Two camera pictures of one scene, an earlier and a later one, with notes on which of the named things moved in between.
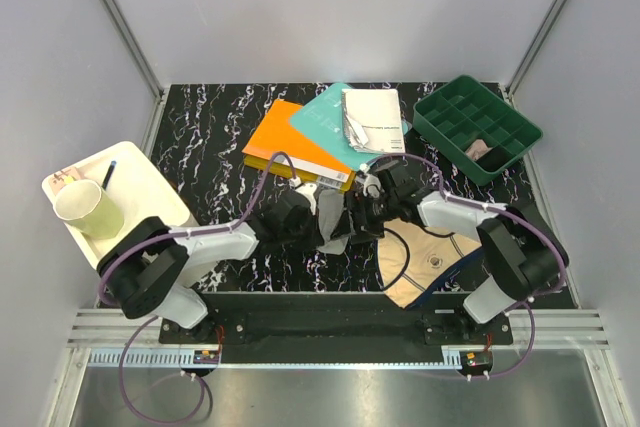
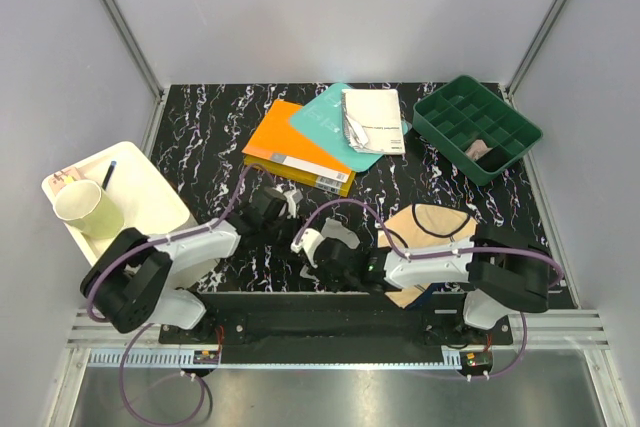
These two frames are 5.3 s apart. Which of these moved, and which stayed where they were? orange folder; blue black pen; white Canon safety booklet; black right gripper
Moved: black right gripper
Stayed: orange folder; blue black pen; white Canon safety booklet
